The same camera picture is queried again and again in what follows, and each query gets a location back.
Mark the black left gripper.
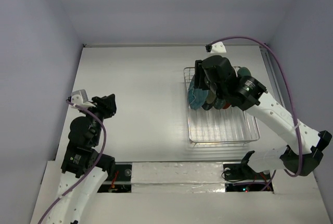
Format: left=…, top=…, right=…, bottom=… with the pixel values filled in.
left=81, top=93, right=116, bottom=144

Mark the teal scalloped plate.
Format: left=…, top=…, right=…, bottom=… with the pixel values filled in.
left=188, top=77, right=212, bottom=111

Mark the brown striped rim plate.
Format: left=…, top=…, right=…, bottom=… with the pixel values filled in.
left=202, top=91, right=216, bottom=111

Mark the mint green flower plate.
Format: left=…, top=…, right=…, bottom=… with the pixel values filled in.
left=236, top=67, right=251, bottom=79

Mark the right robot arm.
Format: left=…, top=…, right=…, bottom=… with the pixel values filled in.
left=194, top=55, right=332, bottom=178

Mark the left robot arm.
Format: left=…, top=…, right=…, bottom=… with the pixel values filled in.
left=39, top=90, right=117, bottom=223

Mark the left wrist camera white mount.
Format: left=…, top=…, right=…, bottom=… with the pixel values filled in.
left=69, top=89, right=94, bottom=108

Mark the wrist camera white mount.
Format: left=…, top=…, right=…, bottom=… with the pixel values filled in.
left=69, top=89, right=94, bottom=108
left=205, top=41, right=227, bottom=54

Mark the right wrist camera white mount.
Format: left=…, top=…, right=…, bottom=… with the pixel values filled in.
left=205, top=41, right=227, bottom=54

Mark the wire dish rack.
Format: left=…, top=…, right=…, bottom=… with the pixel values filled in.
left=183, top=67, right=260, bottom=148

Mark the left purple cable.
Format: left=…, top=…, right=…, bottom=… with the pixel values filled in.
left=37, top=98, right=107, bottom=224

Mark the purple cable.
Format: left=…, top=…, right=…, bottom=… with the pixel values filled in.
left=37, top=98, right=107, bottom=224
left=214, top=35, right=304, bottom=177

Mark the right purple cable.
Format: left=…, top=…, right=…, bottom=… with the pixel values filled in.
left=214, top=35, right=304, bottom=177

